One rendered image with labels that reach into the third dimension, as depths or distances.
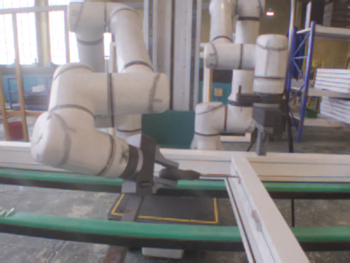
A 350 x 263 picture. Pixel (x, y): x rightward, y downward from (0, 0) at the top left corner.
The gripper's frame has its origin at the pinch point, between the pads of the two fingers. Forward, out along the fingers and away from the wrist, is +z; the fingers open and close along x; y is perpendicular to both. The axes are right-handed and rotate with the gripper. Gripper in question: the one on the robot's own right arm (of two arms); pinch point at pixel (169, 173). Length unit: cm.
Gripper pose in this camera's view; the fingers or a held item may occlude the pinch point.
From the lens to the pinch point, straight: 62.9
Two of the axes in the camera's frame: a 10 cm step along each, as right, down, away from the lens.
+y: 7.8, -1.8, -6.0
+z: 6.3, 3.0, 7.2
